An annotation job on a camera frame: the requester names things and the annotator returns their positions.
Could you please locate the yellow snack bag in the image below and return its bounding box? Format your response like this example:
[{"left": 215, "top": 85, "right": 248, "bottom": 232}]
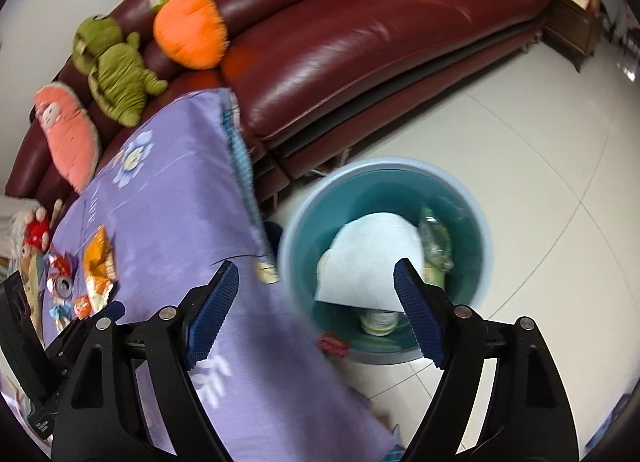
[{"left": 75, "top": 225, "right": 119, "bottom": 320}]

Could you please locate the teal patterned cloth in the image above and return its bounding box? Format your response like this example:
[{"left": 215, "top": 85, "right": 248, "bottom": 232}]
[{"left": 222, "top": 89, "right": 273, "bottom": 265}]

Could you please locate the clear plastic water bottle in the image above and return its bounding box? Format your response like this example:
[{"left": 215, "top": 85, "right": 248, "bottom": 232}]
[{"left": 417, "top": 206, "right": 455, "bottom": 273}]

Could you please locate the crushed red can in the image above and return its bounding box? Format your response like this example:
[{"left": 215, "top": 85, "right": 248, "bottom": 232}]
[{"left": 46, "top": 274, "right": 76, "bottom": 300}]

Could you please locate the teal plastic bin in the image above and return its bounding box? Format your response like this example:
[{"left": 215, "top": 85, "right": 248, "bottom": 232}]
[{"left": 276, "top": 157, "right": 494, "bottom": 366}]

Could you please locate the purple floral blanket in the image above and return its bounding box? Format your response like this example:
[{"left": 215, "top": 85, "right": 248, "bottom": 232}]
[{"left": 42, "top": 88, "right": 403, "bottom": 462}]

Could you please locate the white green medicine box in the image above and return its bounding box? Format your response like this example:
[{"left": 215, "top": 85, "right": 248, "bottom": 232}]
[{"left": 314, "top": 212, "right": 427, "bottom": 313}]

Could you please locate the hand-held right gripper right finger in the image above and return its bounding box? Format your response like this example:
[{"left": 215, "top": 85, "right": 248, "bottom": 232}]
[{"left": 392, "top": 257, "right": 580, "bottom": 462}]

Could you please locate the dark red leather sofa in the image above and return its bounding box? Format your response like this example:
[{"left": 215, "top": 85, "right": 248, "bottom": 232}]
[{"left": 5, "top": 0, "right": 557, "bottom": 203}]

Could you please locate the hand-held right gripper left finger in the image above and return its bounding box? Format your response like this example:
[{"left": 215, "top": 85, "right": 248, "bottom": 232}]
[{"left": 50, "top": 260, "right": 241, "bottom": 462}]

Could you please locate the red plush toy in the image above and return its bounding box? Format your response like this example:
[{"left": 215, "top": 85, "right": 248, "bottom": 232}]
[{"left": 24, "top": 207, "right": 54, "bottom": 249}]

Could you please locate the orange carrot bunny plush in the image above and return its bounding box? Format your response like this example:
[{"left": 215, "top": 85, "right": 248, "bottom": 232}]
[{"left": 148, "top": 0, "right": 231, "bottom": 71}]

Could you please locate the wooden side cabinet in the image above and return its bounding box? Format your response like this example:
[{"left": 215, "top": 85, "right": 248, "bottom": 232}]
[{"left": 541, "top": 0, "right": 604, "bottom": 73}]

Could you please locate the pink carrot plush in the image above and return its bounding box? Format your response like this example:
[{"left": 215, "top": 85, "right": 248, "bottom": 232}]
[{"left": 33, "top": 82, "right": 102, "bottom": 195}]

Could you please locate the green turtle plush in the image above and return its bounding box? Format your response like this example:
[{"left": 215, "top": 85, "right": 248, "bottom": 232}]
[{"left": 71, "top": 14, "right": 169, "bottom": 127}]

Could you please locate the white cloth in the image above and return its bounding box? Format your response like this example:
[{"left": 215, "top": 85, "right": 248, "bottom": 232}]
[{"left": 0, "top": 194, "right": 40, "bottom": 263}]

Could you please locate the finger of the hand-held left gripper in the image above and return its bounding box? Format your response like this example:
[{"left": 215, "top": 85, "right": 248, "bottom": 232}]
[{"left": 44, "top": 299, "right": 126, "bottom": 373}]

